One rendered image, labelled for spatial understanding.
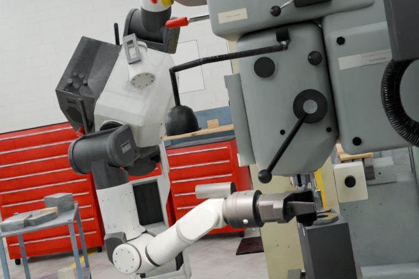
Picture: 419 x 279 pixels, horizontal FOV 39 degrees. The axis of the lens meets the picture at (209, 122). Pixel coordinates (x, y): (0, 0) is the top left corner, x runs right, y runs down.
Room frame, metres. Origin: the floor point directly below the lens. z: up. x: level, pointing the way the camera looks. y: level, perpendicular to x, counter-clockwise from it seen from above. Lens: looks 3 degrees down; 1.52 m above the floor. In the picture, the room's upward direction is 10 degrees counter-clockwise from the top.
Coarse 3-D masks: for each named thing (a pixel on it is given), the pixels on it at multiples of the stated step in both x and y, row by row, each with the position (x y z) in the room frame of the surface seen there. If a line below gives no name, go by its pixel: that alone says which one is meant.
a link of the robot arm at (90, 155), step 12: (84, 144) 1.54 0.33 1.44; (96, 144) 1.52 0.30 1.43; (84, 156) 1.53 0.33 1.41; (96, 156) 1.52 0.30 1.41; (108, 156) 1.50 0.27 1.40; (84, 168) 1.55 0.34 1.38; (96, 168) 1.52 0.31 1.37; (108, 168) 1.51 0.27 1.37; (96, 180) 1.53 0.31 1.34; (108, 180) 1.51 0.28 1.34; (120, 180) 1.52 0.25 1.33
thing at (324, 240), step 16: (320, 224) 1.66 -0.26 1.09; (336, 224) 1.65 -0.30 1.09; (304, 240) 1.73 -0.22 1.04; (320, 240) 1.65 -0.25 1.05; (336, 240) 1.64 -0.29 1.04; (304, 256) 1.80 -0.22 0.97; (320, 256) 1.65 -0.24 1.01; (336, 256) 1.64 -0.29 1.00; (352, 256) 1.64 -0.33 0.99; (320, 272) 1.65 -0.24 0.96; (336, 272) 1.64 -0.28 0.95; (352, 272) 1.64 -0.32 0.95
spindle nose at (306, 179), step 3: (306, 174) 1.31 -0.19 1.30; (309, 174) 1.32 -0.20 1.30; (291, 177) 1.32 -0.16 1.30; (294, 177) 1.31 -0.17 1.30; (303, 177) 1.31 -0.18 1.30; (306, 177) 1.31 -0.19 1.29; (309, 177) 1.32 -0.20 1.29; (291, 180) 1.32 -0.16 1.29; (294, 180) 1.31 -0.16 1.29; (303, 180) 1.31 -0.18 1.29; (306, 180) 1.31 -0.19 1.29; (309, 180) 1.32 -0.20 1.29; (291, 183) 1.32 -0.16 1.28; (294, 183) 1.31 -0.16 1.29; (297, 183) 1.31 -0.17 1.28; (303, 183) 1.31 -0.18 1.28; (306, 183) 1.31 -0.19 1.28
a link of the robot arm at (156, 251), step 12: (132, 240) 1.51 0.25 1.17; (144, 240) 1.53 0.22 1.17; (156, 240) 1.48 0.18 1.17; (168, 240) 1.45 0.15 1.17; (180, 240) 1.44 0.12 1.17; (144, 252) 1.49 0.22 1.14; (156, 252) 1.47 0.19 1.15; (168, 252) 1.46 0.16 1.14; (144, 264) 1.48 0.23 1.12; (156, 264) 1.48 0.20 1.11
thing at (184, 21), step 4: (200, 16) 1.46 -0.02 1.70; (204, 16) 1.45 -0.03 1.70; (208, 16) 1.45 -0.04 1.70; (172, 20) 1.47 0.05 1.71; (176, 20) 1.46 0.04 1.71; (180, 20) 1.46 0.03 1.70; (184, 20) 1.46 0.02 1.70; (188, 20) 1.46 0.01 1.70; (192, 20) 1.46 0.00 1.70; (196, 20) 1.46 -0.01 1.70; (200, 20) 1.46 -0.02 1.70; (168, 24) 1.47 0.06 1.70; (172, 24) 1.46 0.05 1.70; (176, 24) 1.46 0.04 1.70; (180, 24) 1.46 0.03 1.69; (184, 24) 1.46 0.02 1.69; (168, 28) 1.47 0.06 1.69
